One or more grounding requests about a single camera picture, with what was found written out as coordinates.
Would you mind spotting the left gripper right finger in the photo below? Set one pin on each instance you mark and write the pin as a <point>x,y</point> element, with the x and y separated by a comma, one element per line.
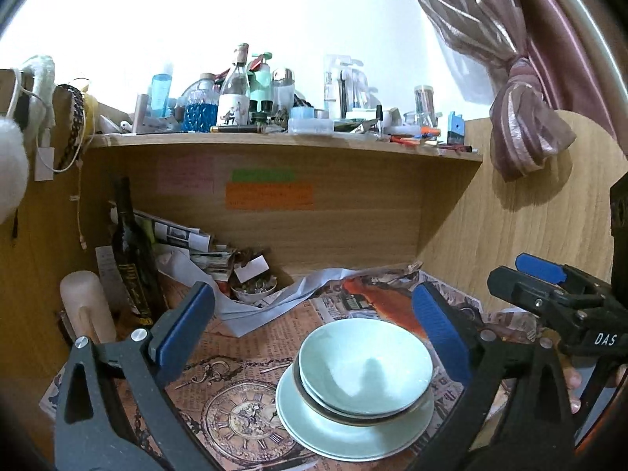
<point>536,431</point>

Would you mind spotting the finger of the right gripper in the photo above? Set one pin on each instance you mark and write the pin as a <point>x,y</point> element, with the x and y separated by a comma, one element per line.
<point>550,303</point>
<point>539,268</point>

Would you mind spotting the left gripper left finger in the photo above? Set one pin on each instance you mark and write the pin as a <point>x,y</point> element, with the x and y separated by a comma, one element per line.
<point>92,431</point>

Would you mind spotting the mint green bowl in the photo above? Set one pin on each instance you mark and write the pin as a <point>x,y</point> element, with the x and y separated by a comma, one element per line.
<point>366,367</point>

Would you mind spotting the mint green dinner plate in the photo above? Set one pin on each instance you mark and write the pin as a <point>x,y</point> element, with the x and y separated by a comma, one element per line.
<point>348,443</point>

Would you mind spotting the right hand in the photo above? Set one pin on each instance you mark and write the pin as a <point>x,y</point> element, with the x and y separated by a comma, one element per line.
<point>573,380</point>

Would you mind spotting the white plastic jug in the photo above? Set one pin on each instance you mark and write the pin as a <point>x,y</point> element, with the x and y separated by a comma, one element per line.
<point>85,304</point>

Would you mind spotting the vintage newspaper print mat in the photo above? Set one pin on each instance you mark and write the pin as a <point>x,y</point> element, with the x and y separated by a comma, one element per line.
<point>226,393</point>

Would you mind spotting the dark wine bottle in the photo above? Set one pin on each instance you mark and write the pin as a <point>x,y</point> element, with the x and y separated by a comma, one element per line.
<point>134,260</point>

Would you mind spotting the white folded paper sheet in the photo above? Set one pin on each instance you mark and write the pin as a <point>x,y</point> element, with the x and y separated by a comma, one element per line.
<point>242,318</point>

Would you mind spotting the stack of magazines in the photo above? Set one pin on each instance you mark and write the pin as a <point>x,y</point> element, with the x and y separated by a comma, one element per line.
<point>202,249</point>

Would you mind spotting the small bowl of trinkets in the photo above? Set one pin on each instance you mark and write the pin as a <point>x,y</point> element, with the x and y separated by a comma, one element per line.
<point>255,290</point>

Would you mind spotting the pink striped curtain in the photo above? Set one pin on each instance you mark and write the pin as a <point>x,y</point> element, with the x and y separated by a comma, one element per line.
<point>543,56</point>

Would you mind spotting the white small box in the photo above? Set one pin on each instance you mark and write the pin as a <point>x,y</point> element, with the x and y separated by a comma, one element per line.
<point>252,269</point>

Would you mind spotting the pink sticky note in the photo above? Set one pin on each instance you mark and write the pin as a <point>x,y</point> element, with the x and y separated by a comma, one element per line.
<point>187,174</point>

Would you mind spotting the orange sticky note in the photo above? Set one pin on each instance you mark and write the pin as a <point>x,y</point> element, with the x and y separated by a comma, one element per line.
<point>269,196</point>

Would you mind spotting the white fluffy pompom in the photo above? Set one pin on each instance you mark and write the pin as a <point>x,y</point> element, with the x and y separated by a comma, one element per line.
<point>15,168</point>

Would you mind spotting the green sticky note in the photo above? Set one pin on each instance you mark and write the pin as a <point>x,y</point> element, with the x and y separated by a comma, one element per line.
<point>263,175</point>

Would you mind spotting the green spray bottle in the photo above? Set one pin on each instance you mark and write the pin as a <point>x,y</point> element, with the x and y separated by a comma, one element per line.
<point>260,81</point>

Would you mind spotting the wooden shelf board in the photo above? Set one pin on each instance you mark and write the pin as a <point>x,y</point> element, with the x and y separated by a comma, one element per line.
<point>280,140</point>

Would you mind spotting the clear glass bottle cork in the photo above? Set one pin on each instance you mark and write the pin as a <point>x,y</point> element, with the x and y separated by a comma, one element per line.
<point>233,104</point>

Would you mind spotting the blue liquid bottle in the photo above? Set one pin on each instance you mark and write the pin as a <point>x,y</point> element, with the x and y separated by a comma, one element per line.
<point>201,105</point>

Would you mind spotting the light blue plastic bottle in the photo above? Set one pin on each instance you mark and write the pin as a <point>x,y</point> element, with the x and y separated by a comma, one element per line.
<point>159,91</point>

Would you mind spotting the white charger with cable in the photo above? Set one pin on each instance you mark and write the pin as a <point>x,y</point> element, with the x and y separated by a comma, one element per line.
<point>78,130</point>

